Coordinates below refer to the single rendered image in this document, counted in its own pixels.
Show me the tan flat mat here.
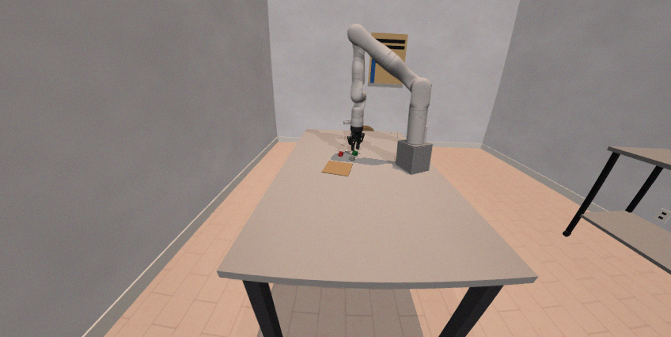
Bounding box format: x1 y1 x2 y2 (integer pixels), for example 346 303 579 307
322 161 353 176

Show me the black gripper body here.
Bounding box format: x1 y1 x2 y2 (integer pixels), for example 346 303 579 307
351 126 363 140

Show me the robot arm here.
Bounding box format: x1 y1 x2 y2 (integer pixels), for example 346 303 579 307
343 24 431 145

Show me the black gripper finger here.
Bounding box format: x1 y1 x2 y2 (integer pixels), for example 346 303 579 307
347 134 358 151
356 133 365 150

